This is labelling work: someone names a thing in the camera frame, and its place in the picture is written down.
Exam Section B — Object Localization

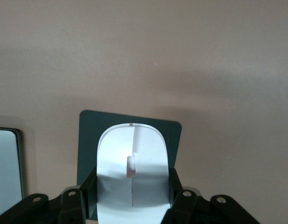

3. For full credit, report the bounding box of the silver apple laptop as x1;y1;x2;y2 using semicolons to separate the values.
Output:
0;126;25;203

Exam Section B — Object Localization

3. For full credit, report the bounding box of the black rectangular mouse pad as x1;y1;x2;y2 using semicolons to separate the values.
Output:
76;109;183;187

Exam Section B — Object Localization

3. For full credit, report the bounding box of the white computer mouse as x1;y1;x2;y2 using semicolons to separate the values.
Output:
96;123;171;224

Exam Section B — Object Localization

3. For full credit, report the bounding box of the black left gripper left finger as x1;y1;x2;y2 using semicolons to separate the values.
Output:
0;167;98;224

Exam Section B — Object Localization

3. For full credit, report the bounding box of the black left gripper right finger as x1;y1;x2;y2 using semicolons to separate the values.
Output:
161;167;259;224

